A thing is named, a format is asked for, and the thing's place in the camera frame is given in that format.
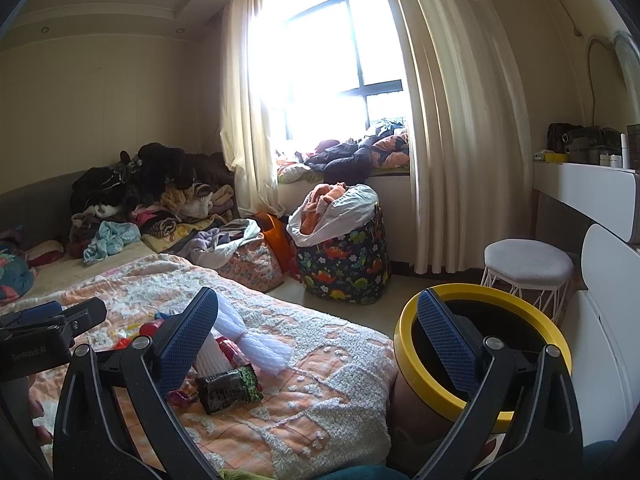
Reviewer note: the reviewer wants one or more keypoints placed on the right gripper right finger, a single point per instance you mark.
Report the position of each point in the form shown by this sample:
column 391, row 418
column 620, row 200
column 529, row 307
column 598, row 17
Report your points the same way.
column 544, row 440

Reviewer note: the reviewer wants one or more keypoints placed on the orange bag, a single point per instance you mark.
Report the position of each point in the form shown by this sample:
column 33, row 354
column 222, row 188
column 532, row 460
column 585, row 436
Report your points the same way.
column 274, row 232

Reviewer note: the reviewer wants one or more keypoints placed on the white garment in basket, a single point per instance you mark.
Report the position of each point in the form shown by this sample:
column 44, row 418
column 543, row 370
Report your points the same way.
column 330, row 211

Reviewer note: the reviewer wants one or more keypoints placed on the cream curtain right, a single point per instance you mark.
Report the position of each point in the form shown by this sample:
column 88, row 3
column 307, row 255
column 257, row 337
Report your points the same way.
column 469, row 134

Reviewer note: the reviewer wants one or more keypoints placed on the white vanity desk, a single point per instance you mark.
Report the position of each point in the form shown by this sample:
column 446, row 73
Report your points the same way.
column 601, row 322

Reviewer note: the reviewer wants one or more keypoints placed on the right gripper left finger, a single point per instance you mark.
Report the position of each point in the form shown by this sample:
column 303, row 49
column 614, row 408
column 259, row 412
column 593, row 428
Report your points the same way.
column 91, row 438

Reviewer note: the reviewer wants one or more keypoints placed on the floral pink fabric bag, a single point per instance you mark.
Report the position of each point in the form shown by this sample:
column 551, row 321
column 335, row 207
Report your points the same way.
column 237, row 251

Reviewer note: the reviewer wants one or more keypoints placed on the cream curtain left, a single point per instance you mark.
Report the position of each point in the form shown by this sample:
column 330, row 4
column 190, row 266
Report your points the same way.
column 244, row 120

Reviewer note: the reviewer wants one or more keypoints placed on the orange white patterned blanket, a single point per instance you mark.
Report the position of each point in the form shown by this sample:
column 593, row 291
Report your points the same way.
column 323, row 383

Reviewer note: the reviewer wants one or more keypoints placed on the white wire frame stool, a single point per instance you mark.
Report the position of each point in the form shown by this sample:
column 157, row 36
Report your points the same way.
column 530, row 265

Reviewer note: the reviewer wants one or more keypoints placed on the dinosaur print laundry basket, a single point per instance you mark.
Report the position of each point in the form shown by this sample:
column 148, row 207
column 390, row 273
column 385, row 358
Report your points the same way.
column 354, row 267

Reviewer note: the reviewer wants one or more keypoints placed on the cream curtain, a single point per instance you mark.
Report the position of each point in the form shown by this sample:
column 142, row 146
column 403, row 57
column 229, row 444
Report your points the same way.
column 469, row 134
column 244, row 120

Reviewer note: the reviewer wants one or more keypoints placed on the pile of clothes on bed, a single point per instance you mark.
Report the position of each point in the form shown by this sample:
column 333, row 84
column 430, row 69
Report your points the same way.
column 166, row 193

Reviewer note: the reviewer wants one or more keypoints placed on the dark green snack wrapper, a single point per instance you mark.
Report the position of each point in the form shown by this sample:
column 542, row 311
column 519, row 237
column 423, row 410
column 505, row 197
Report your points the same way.
column 224, row 389

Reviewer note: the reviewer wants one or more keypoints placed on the clothes on window sill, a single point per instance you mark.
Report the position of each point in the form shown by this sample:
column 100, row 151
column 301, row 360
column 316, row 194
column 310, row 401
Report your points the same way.
column 384, row 149

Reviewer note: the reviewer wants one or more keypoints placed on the dark bag on desk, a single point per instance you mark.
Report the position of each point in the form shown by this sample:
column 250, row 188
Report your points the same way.
column 583, row 145

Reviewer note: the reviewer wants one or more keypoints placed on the white plastic straw bundle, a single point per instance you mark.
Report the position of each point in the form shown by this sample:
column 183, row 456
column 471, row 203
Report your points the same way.
column 265, row 351

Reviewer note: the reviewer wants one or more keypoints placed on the light blue garment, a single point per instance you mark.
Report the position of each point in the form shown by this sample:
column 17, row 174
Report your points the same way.
column 111, row 238

